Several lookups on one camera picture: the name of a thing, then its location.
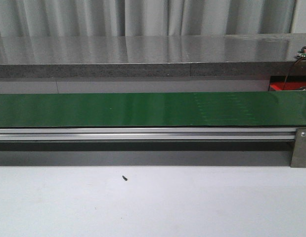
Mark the grey stone counter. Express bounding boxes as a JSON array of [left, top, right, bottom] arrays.
[[0, 33, 306, 78]]

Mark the green conveyor belt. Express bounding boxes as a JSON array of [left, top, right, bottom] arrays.
[[0, 91, 306, 128]]

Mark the small green circuit board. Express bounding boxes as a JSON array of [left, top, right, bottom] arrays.
[[296, 46, 306, 59]]

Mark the aluminium conveyor frame rail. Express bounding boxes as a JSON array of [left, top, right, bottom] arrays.
[[0, 127, 297, 141]]

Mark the grey curtain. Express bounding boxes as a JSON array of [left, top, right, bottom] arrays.
[[0, 0, 296, 37]]

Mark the metal conveyor support bracket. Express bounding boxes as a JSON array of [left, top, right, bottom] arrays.
[[291, 128, 306, 168]]

